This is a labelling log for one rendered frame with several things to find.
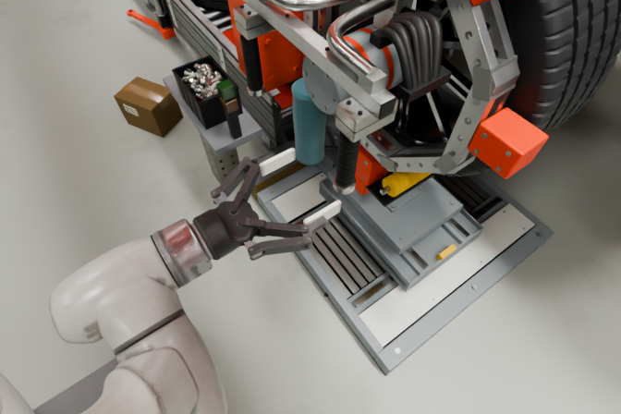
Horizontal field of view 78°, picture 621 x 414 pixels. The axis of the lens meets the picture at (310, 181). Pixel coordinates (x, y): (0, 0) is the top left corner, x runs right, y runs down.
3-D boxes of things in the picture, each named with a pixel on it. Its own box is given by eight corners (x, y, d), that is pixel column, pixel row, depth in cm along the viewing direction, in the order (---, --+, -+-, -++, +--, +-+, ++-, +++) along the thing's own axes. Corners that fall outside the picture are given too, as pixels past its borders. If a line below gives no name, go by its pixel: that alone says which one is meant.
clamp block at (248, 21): (285, 27, 81) (284, 3, 77) (248, 42, 78) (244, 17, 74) (273, 16, 84) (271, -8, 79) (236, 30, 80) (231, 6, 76)
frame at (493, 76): (452, 202, 93) (578, -30, 49) (432, 216, 91) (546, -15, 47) (321, 82, 120) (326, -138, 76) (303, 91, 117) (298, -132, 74)
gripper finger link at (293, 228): (237, 215, 60) (236, 223, 59) (310, 223, 59) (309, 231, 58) (241, 227, 63) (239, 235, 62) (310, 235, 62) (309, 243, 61)
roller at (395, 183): (462, 157, 114) (468, 144, 110) (387, 205, 104) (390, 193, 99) (447, 145, 117) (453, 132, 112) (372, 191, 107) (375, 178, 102)
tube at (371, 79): (460, 51, 63) (484, -14, 55) (371, 96, 57) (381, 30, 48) (388, 4, 72) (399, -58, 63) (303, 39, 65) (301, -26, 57)
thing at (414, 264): (476, 239, 143) (486, 225, 135) (405, 293, 131) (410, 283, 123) (386, 154, 167) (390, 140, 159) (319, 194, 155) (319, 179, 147)
